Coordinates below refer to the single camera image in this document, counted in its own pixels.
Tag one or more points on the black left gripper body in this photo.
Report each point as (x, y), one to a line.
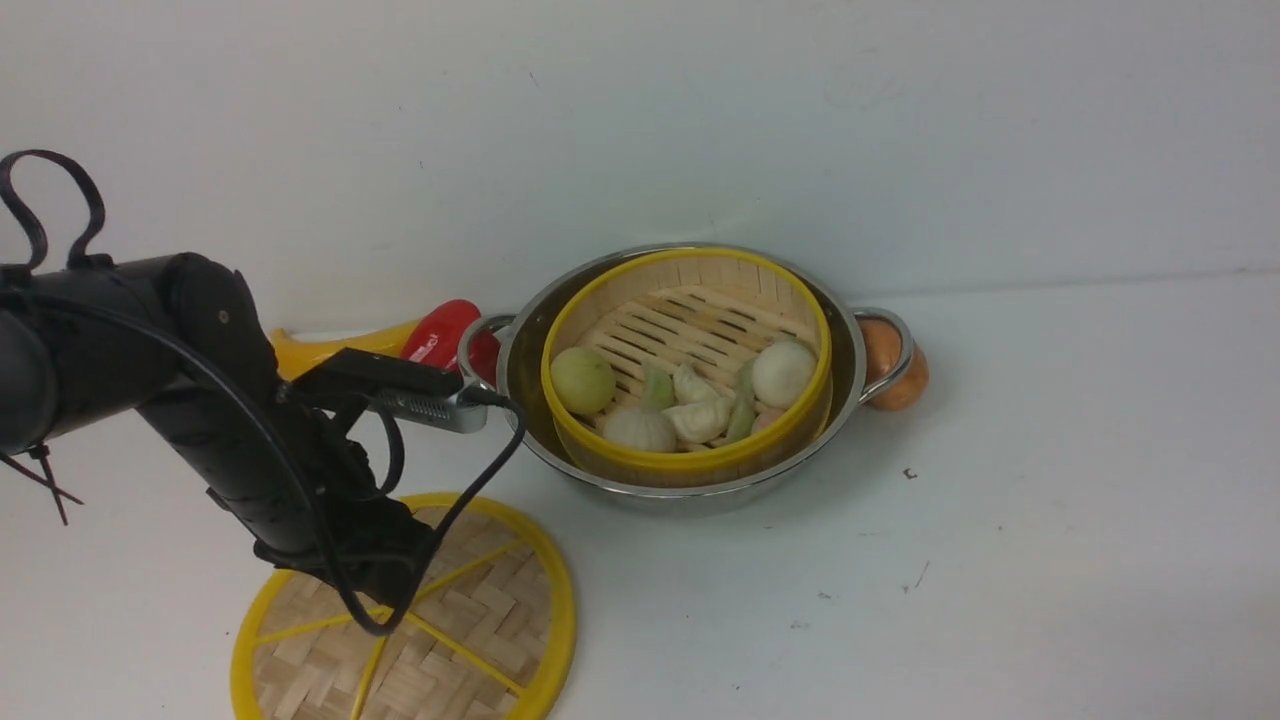
(374, 538)

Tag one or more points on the yellow-rimmed woven bamboo lid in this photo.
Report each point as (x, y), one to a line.
(491, 635)

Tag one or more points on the yellow-rimmed bamboo steamer basket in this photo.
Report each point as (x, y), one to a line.
(713, 310)

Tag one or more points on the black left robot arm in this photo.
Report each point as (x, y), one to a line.
(177, 340)

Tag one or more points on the stainless steel pot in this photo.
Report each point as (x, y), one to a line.
(518, 378)

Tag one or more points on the yellow toy banana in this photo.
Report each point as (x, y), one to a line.
(295, 357)

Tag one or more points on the red toy bell pepper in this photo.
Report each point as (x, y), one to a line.
(435, 341)

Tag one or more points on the green round toy bun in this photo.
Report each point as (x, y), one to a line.
(583, 380)

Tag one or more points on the pale green toy dumpling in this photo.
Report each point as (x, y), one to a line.
(743, 414)

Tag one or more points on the white round toy bun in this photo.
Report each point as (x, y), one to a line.
(781, 373)

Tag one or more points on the brown toy potato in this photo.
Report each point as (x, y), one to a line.
(903, 385)

